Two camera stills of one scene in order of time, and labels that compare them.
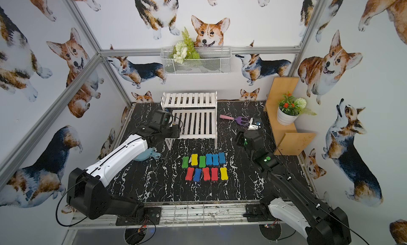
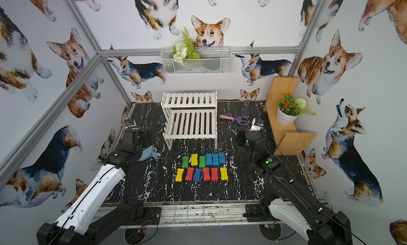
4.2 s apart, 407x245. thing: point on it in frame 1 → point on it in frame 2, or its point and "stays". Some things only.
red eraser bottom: (214, 174) stays
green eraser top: (202, 162) stays
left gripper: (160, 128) → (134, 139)
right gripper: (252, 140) stays
